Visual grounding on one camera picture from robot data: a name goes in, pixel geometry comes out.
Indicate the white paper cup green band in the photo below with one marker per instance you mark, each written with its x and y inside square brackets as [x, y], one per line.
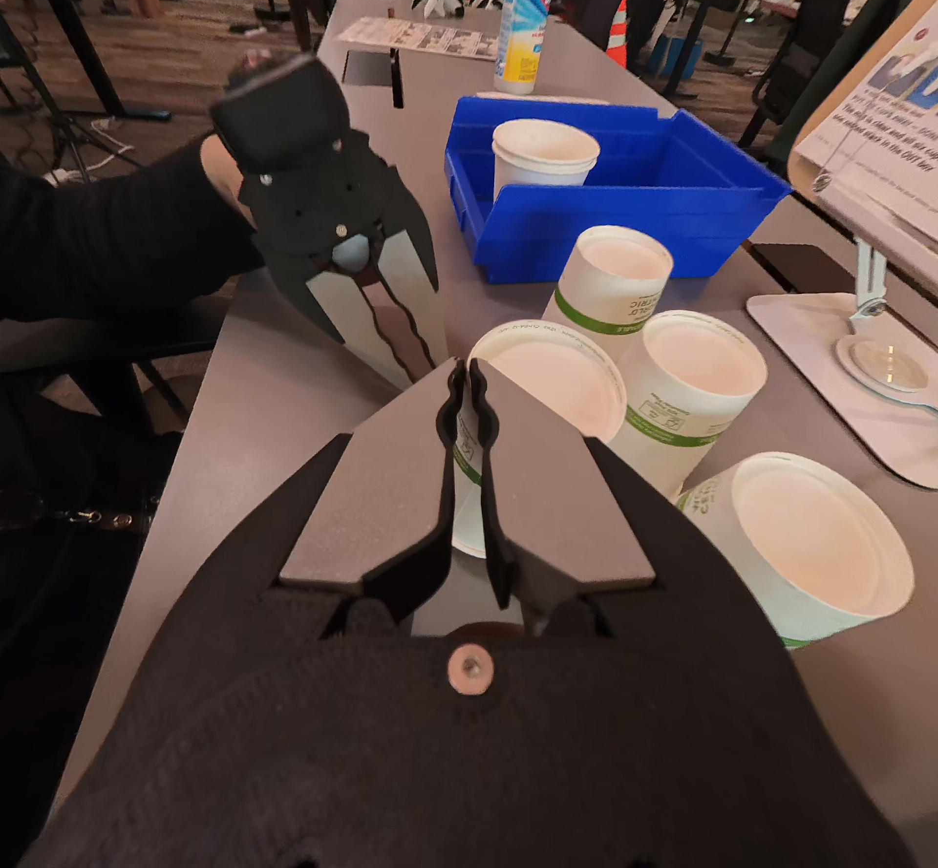
[542, 377]
[689, 377]
[806, 538]
[615, 267]

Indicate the white wipes canister yellow label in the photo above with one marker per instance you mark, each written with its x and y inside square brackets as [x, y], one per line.
[524, 18]

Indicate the blue plastic bin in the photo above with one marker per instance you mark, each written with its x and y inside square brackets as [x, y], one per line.
[659, 223]

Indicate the laminated printed sheet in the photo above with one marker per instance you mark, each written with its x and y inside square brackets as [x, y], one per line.
[418, 38]

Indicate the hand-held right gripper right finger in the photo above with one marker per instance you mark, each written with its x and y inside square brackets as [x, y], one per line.
[564, 509]

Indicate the person's left hand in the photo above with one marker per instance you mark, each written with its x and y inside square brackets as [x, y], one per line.
[220, 172]

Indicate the wooden board document stand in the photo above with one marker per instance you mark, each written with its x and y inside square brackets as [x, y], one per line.
[806, 340]

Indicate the person's left forearm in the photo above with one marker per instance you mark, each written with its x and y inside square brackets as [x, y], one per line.
[110, 238]

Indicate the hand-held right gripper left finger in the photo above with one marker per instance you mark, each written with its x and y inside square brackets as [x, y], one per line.
[381, 509]

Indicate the printed instruction sheet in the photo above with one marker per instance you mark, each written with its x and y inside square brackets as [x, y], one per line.
[879, 120]

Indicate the dark green jacket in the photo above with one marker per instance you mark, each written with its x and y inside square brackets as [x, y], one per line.
[857, 18]

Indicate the orange traffic cone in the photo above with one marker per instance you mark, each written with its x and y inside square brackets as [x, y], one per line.
[618, 33]

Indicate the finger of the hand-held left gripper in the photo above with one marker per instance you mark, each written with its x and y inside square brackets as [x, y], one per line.
[414, 274]
[341, 311]

